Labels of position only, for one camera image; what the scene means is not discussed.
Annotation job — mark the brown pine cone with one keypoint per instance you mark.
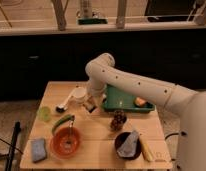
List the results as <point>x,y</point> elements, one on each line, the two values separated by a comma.
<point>118,120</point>

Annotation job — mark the blue sponge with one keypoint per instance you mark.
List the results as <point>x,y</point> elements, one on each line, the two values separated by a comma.
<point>38,151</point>

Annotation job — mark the black stand pole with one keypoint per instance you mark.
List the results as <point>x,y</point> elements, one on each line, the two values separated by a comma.
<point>12,148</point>

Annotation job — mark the green plastic tray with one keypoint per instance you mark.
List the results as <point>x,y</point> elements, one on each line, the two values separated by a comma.
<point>117,99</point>

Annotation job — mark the orange round fruit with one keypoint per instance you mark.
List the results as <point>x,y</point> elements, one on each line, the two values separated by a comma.
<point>139,102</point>

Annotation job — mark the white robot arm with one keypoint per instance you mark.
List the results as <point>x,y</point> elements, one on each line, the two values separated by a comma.
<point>189,105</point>

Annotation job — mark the yellow corn cob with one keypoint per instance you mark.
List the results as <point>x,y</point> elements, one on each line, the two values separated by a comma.
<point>147,153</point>

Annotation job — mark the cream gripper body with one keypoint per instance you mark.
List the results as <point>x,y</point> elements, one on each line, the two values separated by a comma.
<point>98,100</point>

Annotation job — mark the wooden block eraser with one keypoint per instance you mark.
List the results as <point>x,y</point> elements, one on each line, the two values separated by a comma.
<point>90,106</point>

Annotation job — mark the small green cup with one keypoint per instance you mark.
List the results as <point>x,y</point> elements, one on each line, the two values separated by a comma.
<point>43,114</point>

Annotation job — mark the orange bowl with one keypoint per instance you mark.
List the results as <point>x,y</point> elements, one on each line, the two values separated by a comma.
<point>60,148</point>

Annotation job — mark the metal spoon in bowl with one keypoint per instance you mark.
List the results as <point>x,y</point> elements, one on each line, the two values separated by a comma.
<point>69,139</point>

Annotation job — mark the dark brown plate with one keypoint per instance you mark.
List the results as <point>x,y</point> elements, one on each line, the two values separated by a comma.
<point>120,139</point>

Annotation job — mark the white paper cup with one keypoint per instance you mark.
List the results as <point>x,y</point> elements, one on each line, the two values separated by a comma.
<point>79,94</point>

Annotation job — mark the white dish brush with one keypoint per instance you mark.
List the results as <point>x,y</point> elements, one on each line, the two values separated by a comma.
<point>63,106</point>

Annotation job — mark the grey cloth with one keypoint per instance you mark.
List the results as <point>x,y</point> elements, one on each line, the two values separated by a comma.
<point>130,146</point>

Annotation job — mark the wooden table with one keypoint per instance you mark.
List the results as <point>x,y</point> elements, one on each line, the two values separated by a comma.
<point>96,150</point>

